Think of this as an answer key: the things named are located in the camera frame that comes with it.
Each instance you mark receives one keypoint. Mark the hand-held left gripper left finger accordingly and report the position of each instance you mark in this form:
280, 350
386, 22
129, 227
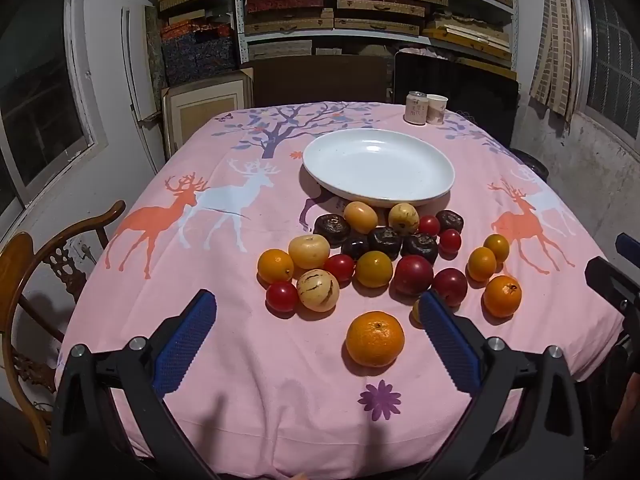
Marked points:
185, 340

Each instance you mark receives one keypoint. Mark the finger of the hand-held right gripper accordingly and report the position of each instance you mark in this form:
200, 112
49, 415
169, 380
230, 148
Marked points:
612, 280
629, 246

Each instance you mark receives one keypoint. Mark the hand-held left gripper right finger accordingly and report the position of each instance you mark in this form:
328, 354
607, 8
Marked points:
450, 345

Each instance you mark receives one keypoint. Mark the tiny yellow round fruit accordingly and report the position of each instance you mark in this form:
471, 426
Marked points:
415, 312

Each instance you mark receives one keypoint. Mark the dark red plum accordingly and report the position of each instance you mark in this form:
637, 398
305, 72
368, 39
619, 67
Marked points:
450, 286
413, 274

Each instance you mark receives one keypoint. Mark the large mandarin orange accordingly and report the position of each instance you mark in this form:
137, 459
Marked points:
501, 296
375, 338

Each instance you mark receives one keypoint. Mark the small orange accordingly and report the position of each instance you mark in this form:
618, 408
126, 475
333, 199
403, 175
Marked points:
373, 268
496, 247
481, 263
275, 266

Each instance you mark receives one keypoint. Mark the dark purple mangosteen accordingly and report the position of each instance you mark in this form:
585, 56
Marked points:
355, 248
331, 229
449, 220
420, 247
384, 242

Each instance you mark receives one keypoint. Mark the striped yellow pepino melon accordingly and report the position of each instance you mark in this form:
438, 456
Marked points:
318, 288

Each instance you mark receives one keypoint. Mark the white plate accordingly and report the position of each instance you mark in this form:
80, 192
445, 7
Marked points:
375, 165

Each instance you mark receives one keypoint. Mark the pink printed tablecloth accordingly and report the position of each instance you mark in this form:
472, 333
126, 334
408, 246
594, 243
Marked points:
250, 360

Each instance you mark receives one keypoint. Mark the black round object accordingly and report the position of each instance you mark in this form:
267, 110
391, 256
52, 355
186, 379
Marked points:
530, 162

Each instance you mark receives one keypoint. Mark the wooden chair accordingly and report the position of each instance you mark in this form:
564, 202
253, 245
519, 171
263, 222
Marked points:
20, 270

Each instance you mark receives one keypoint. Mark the barred window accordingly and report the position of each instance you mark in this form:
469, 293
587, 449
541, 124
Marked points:
615, 60

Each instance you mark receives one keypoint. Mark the brick pattern curtain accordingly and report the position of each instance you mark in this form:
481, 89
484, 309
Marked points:
555, 50

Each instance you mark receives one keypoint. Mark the black panel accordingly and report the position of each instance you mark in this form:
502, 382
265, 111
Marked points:
475, 90

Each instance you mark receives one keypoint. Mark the framed picture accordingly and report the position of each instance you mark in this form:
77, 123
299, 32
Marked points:
205, 105

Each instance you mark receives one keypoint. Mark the paper cup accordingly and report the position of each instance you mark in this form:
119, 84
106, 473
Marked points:
436, 109

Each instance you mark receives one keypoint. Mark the white door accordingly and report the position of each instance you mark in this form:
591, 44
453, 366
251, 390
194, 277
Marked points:
137, 85

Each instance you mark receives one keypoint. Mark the pink folded cloth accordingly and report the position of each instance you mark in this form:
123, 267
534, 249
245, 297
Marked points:
420, 53

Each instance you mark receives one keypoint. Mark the stack of patterned boxes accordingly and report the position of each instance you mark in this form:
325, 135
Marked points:
200, 50

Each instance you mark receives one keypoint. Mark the brown board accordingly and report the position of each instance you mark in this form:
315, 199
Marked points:
320, 80

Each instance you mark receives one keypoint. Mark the white framed window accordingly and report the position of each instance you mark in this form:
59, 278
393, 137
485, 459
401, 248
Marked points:
40, 85

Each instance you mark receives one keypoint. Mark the white metal shelf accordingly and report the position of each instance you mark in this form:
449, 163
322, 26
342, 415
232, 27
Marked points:
240, 10

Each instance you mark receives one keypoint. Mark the stack of woven flat boxes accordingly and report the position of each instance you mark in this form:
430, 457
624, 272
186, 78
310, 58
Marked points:
380, 5

